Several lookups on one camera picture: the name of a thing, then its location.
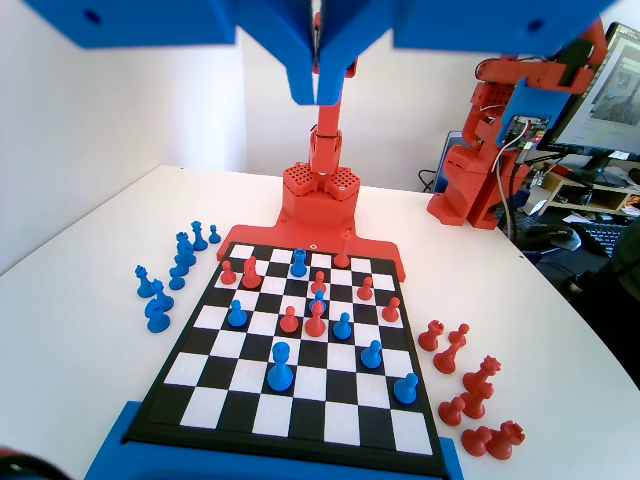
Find tall red piece back row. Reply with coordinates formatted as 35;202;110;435
333;230;351;268

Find wooden monitor riser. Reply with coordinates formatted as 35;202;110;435
542;167;640;217

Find black white chessboard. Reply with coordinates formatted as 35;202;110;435
122;241;450;479

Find black keyboard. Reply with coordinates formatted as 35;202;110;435
569;222;634;259

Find blue grey flat panel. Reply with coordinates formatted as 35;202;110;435
433;130;469;194

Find large blue piece front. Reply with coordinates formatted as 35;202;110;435
267;341;295;394

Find dark computer mouse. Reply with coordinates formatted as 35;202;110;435
537;224;584;251

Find black computer monitor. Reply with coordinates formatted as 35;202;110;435
542;22;640;186

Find blue board mount plate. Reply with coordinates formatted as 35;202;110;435
84;399;467;480

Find blue chess knight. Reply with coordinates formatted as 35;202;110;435
144;279;176;334

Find red chess rook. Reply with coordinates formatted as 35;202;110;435
417;319;446;352
485;420;526;461

